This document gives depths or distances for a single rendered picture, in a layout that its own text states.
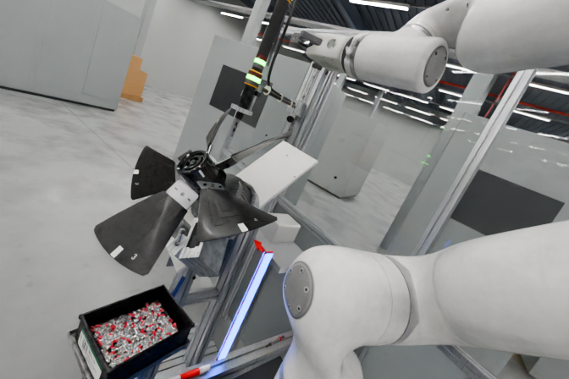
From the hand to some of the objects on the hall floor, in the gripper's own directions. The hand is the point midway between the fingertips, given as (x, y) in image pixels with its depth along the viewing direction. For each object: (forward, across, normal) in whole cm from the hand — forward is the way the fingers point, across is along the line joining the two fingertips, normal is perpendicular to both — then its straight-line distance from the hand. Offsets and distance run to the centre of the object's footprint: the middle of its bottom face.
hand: (307, 49), depth 63 cm
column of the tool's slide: (+59, -58, +167) cm, 186 cm away
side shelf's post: (+29, -54, +166) cm, 177 cm away
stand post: (+32, -32, +166) cm, 172 cm away
